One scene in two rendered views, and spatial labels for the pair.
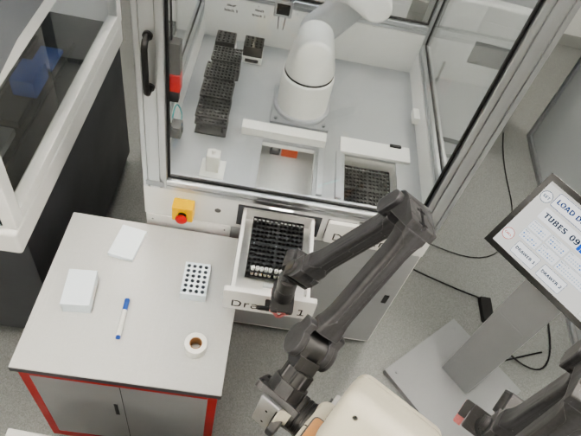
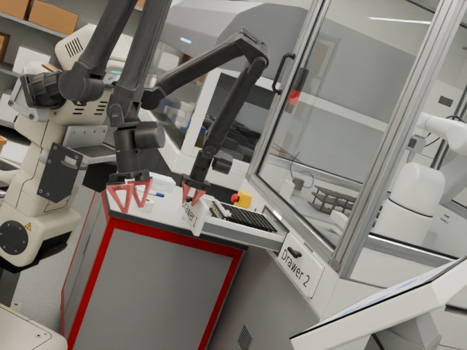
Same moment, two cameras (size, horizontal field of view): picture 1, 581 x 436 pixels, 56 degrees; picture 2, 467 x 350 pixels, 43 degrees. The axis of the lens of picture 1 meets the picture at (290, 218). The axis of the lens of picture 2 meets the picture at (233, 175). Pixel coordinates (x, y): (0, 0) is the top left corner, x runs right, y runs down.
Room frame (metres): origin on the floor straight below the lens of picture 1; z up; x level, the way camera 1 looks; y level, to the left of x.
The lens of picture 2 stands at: (0.46, -2.10, 1.44)
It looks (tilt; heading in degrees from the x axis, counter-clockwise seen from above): 11 degrees down; 77
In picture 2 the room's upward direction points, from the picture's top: 21 degrees clockwise
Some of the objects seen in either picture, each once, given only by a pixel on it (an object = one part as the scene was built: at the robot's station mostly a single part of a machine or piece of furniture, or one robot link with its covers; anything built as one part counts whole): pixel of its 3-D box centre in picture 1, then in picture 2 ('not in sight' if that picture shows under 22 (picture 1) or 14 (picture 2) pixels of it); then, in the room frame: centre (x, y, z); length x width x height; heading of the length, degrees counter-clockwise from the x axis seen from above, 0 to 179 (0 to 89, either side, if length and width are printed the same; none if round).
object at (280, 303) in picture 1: (284, 292); (198, 174); (0.83, -0.04, 1.01); 0.10 x 0.07 x 0.07; 7
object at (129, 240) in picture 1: (127, 242); not in sight; (1.00, 0.52, 0.77); 0.13 x 0.09 x 0.02; 179
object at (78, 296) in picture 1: (79, 291); (159, 182); (0.77, 0.58, 0.79); 0.13 x 0.09 x 0.05; 13
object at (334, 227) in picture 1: (366, 237); (299, 263); (1.21, -0.28, 0.87); 0.29 x 0.02 x 0.11; 97
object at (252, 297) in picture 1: (269, 303); (193, 208); (0.86, 0.00, 0.87); 0.29 x 0.02 x 0.11; 97
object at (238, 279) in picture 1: (275, 250); (242, 224); (1.07, 0.02, 0.86); 0.40 x 0.26 x 0.06; 7
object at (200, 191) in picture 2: not in sight; (192, 193); (0.83, -0.04, 0.94); 0.07 x 0.07 x 0.09; 7
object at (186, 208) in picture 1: (183, 210); (242, 200); (1.12, 0.36, 0.88); 0.07 x 0.05 x 0.07; 97
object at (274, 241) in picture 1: (274, 251); (241, 223); (1.06, 0.02, 0.87); 0.22 x 0.18 x 0.06; 7
